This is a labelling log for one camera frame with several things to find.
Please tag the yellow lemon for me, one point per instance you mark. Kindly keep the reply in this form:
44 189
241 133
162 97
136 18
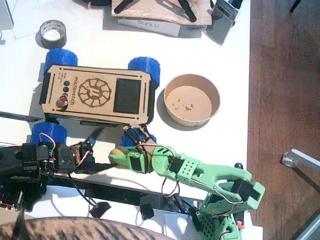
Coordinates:
118 150

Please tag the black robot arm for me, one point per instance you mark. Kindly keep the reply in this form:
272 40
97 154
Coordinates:
30 155

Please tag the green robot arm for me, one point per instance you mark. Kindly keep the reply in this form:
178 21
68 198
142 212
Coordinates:
215 172

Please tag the brown paper bowl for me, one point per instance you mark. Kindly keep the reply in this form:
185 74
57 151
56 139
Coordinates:
192 100

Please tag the blue treaded rover wheel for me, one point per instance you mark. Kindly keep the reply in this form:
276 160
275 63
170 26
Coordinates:
47 130
145 70
152 138
61 60

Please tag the long black flat bar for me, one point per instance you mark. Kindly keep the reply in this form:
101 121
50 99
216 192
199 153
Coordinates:
125 192

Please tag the black spring clamp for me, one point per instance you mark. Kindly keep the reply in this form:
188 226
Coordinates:
178 202

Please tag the black tape piece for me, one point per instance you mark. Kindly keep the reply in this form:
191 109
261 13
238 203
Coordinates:
100 209
147 212

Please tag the rover chassis wooden top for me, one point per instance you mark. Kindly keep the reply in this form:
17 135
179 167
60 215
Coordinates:
105 72

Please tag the thin black strip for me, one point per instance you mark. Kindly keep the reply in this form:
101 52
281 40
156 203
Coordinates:
15 115

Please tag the person striped brown top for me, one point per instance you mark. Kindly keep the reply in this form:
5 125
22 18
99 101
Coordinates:
75 230

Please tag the white SUNLU box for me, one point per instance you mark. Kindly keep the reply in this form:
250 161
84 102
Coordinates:
150 27

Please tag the white caster wheel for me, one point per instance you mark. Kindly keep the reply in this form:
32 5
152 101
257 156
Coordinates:
288 160

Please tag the white paper sheet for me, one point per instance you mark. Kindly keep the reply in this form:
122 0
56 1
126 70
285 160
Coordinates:
25 25

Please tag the black flat leg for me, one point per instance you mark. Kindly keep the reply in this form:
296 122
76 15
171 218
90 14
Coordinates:
296 5
123 6
187 11
236 3

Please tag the black round object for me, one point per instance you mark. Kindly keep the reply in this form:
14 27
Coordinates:
100 2

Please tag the brown wooden board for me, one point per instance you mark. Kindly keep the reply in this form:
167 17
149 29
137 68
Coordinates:
157 12

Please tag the grey chair leg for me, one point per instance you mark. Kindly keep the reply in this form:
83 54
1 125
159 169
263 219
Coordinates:
307 158

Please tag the shiny grey case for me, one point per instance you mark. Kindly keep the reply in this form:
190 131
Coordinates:
221 22

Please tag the grey metal bar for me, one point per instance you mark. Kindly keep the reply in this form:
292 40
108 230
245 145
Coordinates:
312 226

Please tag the grey duct tape roll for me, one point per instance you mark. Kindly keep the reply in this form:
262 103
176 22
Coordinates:
61 41

